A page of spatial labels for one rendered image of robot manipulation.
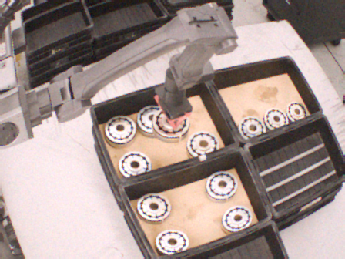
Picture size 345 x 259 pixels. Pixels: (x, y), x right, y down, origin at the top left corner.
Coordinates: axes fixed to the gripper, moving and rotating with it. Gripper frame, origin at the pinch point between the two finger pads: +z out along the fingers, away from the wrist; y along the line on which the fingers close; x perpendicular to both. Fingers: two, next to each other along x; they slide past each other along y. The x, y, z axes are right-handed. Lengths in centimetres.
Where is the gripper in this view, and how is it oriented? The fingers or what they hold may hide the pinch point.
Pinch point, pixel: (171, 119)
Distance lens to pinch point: 166.7
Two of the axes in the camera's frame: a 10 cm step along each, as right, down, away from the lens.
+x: -8.9, 3.2, -3.2
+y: -4.5, -7.4, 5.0
